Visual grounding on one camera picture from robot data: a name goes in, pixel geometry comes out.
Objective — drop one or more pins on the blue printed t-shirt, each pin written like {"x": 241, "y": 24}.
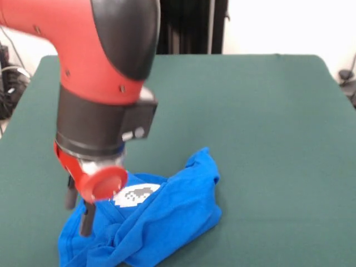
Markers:
{"x": 172, "y": 217}

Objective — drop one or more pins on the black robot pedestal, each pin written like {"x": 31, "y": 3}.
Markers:
{"x": 192, "y": 27}

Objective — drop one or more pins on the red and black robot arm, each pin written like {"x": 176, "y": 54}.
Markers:
{"x": 91, "y": 69}

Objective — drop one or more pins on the dark green table cloth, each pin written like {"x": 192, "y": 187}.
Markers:
{"x": 250, "y": 139}

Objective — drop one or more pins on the black chair base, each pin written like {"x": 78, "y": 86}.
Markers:
{"x": 346, "y": 74}

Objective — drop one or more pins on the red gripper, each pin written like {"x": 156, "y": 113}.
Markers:
{"x": 103, "y": 185}

